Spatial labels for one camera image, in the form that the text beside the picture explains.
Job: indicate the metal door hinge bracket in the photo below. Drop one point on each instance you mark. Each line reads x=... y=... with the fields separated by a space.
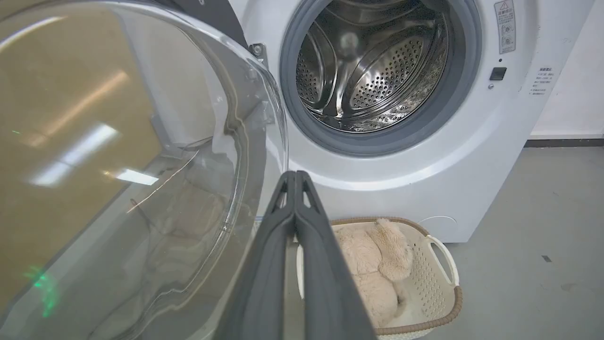
x=258 y=51

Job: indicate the white front-load washing machine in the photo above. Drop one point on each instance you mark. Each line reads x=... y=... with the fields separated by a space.
x=424 y=174

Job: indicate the small printed text sticker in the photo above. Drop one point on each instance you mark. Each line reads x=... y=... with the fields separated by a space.
x=540 y=81

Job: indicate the stainless steel perforated drum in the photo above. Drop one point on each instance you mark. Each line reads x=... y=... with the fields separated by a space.
x=373 y=66

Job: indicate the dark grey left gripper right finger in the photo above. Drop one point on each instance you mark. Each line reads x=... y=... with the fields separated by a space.
x=325 y=283

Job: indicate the white plastic laundry basket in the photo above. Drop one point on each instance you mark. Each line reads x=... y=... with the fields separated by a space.
x=432 y=288

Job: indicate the transparent round washing machine door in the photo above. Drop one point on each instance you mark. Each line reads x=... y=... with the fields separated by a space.
x=127 y=174

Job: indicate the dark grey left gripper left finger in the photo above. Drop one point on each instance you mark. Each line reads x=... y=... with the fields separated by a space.
x=262 y=278

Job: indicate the beige plush toy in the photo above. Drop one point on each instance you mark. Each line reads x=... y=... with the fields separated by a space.
x=377 y=264

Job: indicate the warning sticker with red triangle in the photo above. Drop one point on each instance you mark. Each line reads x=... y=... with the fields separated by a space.
x=505 y=26

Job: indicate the black door latch socket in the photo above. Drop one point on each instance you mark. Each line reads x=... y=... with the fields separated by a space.
x=498 y=73

